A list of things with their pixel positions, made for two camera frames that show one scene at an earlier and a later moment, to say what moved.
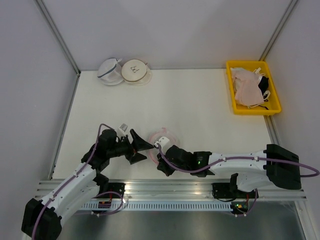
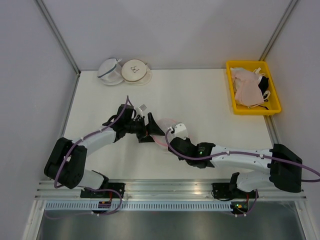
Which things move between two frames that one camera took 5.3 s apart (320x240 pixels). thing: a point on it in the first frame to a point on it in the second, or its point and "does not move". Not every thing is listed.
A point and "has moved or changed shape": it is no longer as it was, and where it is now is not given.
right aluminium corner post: x=278 y=30 does not move
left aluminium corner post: x=57 y=35 does not move
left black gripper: x=139 y=144 to x=153 y=129
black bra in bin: x=263 y=84 does not move
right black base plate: x=225 y=190 does not move
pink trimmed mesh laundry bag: x=159 y=133 has moved or changed shape
